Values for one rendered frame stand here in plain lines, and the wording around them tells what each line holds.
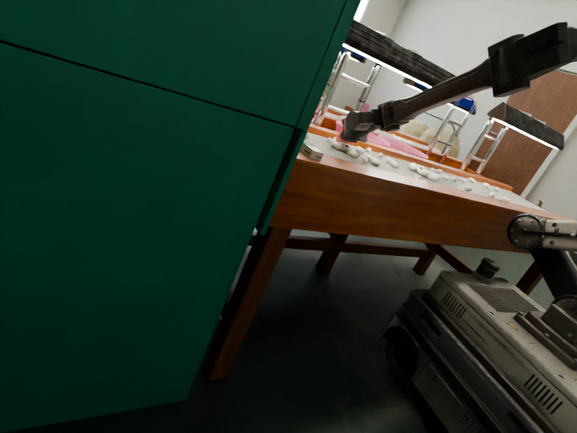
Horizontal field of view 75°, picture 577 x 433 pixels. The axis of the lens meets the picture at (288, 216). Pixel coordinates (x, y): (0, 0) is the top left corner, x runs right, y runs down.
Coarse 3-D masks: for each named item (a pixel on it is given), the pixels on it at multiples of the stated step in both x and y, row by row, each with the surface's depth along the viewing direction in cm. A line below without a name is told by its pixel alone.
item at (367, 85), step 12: (384, 36) 116; (348, 48) 130; (408, 48) 128; (348, 60) 132; (336, 72) 134; (372, 72) 140; (336, 84) 135; (360, 84) 140; (372, 84) 142; (360, 96) 144; (324, 108) 138; (336, 108) 141; (360, 108) 145
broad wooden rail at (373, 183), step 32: (288, 192) 89; (320, 192) 94; (352, 192) 99; (384, 192) 104; (416, 192) 111; (448, 192) 121; (288, 224) 95; (320, 224) 100; (352, 224) 106; (384, 224) 112; (416, 224) 119; (448, 224) 128; (480, 224) 137
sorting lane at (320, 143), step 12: (324, 144) 126; (348, 144) 144; (336, 156) 116; (348, 156) 123; (360, 156) 132; (372, 156) 141; (384, 156) 152; (384, 168) 129; (396, 168) 138; (408, 168) 148; (432, 180) 145; (444, 180) 157; (480, 192) 166; (504, 192) 200; (528, 204) 194
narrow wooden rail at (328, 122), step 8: (328, 120) 174; (336, 120) 176; (328, 128) 176; (368, 136) 190; (408, 144) 206; (424, 152) 215; (432, 152) 218; (432, 160) 222; (448, 160) 228; (456, 160) 232
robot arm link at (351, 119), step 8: (352, 112) 113; (360, 112) 110; (368, 112) 112; (376, 112) 113; (352, 120) 113; (360, 120) 111; (368, 120) 111; (376, 120) 113; (352, 128) 114; (360, 128) 114; (368, 128) 116; (384, 128) 114; (392, 128) 112
